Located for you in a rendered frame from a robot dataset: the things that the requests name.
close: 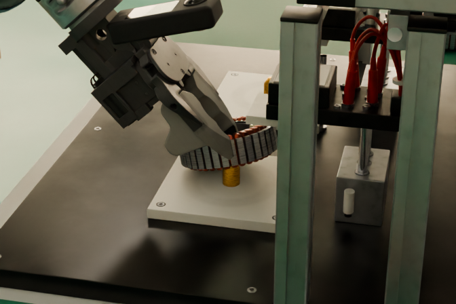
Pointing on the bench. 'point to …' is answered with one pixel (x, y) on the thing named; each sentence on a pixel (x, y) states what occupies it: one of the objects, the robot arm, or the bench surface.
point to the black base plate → (429, 269)
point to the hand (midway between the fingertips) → (232, 138)
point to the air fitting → (349, 202)
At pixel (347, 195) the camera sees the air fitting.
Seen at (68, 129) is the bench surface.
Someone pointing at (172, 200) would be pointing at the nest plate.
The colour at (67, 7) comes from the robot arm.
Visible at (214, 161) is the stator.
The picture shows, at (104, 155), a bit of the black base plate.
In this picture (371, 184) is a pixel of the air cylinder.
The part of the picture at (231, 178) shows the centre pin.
